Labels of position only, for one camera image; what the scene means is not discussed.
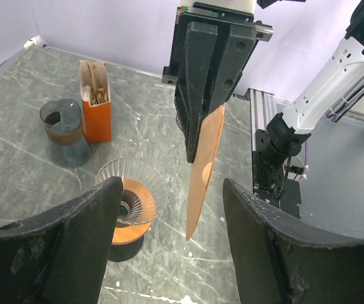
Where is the dark glass carafe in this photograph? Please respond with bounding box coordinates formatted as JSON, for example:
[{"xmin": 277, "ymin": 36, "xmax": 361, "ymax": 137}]
[{"xmin": 108, "ymin": 222, "xmax": 152, "ymax": 262}]

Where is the brown paper coffee filter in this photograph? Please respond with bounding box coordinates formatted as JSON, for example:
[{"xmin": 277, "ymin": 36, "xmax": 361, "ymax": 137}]
[{"xmin": 186, "ymin": 105, "xmax": 225, "ymax": 241}]

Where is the aluminium frame rail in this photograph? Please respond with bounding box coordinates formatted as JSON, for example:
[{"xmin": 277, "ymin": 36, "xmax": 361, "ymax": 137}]
[{"xmin": 245, "ymin": 89, "xmax": 364, "ymax": 154}]

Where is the grey glass carafe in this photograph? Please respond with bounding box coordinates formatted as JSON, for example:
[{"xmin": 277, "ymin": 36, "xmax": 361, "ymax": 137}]
[{"xmin": 39, "ymin": 98, "xmax": 92, "ymax": 168}]

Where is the clear glass ribbed dripper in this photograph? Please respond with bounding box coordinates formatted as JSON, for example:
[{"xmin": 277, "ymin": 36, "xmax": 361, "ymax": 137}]
[{"xmin": 95, "ymin": 158, "xmax": 169, "ymax": 225}]

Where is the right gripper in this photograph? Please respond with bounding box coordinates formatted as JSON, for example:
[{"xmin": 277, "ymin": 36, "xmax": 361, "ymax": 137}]
[{"xmin": 162, "ymin": 3, "xmax": 273, "ymax": 163}]

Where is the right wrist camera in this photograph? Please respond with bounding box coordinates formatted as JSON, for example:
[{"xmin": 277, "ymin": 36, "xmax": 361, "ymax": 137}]
[{"xmin": 179, "ymin": 0, "xmax": 257, "ymax": 14}]

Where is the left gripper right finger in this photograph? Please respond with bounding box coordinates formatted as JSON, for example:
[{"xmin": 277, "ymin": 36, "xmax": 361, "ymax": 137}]
[{"xmin": 223, "ymin": 179, "xmax": 364, "ymax": 303}]

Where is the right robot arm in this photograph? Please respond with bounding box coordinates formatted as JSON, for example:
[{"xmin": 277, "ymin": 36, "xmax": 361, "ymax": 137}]
[{"xmin": 162, "ymin": 1, "xmax": 364, "ymax": 199}]

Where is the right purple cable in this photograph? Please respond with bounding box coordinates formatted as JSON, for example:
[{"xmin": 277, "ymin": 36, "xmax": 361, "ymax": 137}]
[{"xmin": 291, "ymin": 139, "xmax": 311, "ymax": 181}]

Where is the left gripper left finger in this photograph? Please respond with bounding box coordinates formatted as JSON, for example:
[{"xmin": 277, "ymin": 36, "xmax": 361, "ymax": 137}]
[{"xmin": 0, "ymin": 177, "xmax": 123, "ymax": 303}]

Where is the orange coffee filter box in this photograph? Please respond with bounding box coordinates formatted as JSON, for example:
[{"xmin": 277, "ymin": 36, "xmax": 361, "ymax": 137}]
[{"xmin": 77, "ymin": 60, "xmax": 112, "ymax": 143}]

